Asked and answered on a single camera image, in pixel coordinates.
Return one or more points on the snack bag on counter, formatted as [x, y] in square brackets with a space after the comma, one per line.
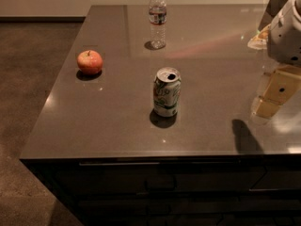
[259, 42]

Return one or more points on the clear plastic water bottle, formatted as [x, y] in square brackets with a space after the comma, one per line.
[157, 17]

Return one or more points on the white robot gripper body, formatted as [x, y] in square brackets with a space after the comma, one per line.
[284, 40]

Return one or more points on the dark cabinet drawers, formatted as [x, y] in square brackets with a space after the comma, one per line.
[175, 192]

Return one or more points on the red apple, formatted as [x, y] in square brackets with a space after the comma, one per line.
[89, 62]

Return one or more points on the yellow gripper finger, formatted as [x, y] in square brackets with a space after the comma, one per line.
[275, 89]

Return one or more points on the dark box with snacks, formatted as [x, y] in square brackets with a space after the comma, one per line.
[272, 9]

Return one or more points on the green white 7up can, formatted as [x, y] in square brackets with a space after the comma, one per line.
[166, 92]

